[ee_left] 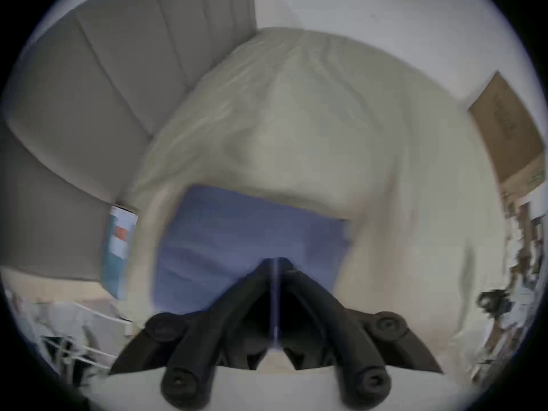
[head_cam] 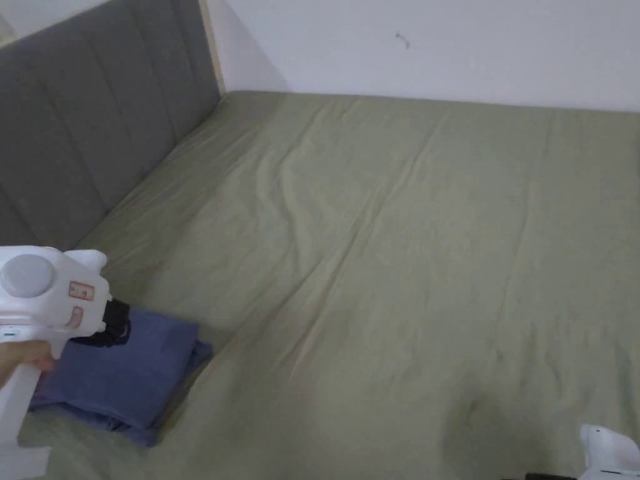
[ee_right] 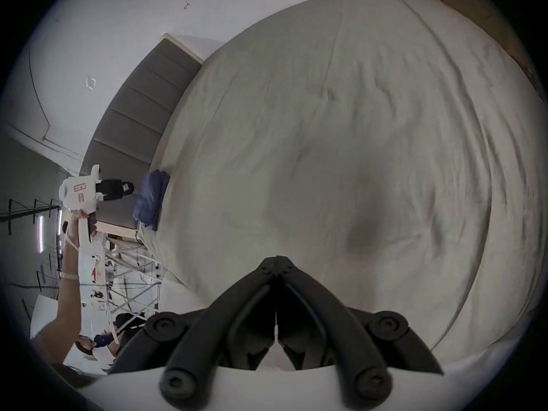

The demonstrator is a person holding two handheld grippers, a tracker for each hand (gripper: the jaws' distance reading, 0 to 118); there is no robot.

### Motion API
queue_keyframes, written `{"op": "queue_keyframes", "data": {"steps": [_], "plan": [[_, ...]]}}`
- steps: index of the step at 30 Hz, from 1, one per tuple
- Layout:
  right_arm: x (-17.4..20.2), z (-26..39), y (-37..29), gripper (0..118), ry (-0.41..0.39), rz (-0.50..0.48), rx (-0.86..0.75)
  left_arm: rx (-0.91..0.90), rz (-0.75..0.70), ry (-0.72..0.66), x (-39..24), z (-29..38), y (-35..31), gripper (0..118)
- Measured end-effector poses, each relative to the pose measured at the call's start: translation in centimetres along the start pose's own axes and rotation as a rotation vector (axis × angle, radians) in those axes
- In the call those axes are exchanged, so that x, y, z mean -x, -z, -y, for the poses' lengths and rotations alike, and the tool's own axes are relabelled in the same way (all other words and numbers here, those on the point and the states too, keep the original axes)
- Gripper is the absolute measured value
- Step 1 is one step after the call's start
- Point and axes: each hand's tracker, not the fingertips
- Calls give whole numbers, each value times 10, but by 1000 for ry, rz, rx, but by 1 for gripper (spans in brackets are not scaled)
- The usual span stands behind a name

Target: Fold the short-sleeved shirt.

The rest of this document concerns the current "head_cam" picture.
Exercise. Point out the dark blue shirt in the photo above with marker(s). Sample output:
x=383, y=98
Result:
x=120, y=370

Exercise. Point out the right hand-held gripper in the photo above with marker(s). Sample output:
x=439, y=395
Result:
x=607, y=452

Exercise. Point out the grey padded headboard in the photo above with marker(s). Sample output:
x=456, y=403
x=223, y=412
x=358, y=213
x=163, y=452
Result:
x=95, y=115

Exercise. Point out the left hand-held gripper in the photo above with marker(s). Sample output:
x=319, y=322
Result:
x=45, y=295

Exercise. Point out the person's left hand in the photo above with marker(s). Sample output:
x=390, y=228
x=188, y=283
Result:
x=22, y=355

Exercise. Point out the bed with pale green sheet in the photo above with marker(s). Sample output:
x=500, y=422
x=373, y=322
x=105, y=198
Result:
x=380, y=280

